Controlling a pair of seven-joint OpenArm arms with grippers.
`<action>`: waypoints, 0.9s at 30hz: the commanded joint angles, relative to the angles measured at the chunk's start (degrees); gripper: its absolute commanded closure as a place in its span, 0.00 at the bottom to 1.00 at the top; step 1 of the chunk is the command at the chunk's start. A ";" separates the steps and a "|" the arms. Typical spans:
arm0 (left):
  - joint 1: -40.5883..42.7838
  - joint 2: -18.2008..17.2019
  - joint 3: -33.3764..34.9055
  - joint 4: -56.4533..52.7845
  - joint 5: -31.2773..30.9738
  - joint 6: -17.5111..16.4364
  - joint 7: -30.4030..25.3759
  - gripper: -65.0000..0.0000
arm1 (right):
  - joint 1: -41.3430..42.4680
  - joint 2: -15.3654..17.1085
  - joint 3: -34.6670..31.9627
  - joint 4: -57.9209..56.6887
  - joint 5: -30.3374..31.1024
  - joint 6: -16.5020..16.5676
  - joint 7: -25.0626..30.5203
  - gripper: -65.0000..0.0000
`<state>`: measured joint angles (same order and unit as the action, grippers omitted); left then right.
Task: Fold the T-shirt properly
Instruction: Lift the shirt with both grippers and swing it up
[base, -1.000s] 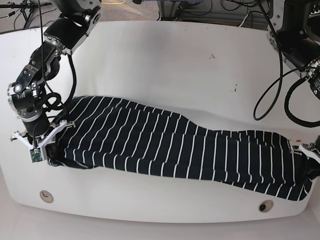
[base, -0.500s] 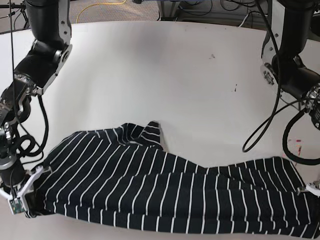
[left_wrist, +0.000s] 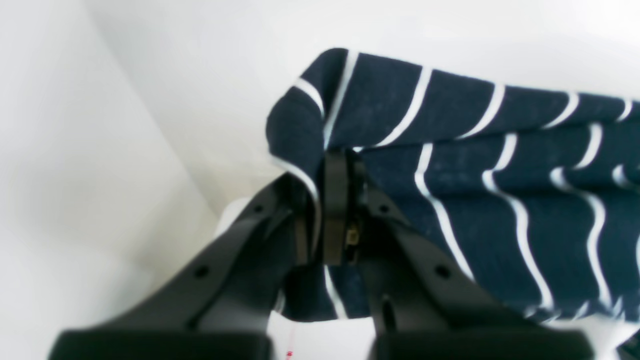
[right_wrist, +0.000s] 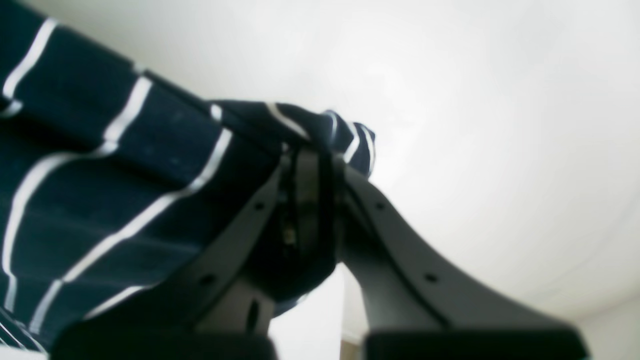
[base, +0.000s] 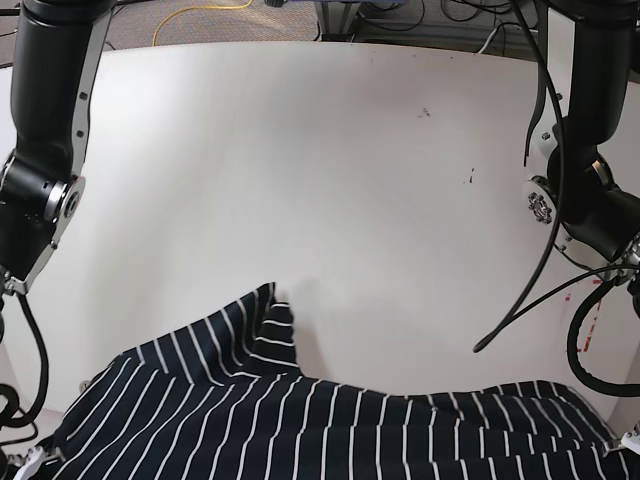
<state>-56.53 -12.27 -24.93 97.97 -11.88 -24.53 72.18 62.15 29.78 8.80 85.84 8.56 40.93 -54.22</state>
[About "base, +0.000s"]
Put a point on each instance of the red tape rectangle marking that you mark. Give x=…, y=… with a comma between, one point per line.
x=572, y=297

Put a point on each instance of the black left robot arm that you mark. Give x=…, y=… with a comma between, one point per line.
x=584, y=52

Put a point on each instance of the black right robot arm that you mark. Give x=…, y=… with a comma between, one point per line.
x=58, y=49

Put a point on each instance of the navy white striped T-shirt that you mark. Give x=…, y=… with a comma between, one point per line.
x=224, y=398

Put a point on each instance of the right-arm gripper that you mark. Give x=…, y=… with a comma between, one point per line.
x=36, y=457

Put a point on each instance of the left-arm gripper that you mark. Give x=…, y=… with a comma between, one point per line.
x=629, y=441

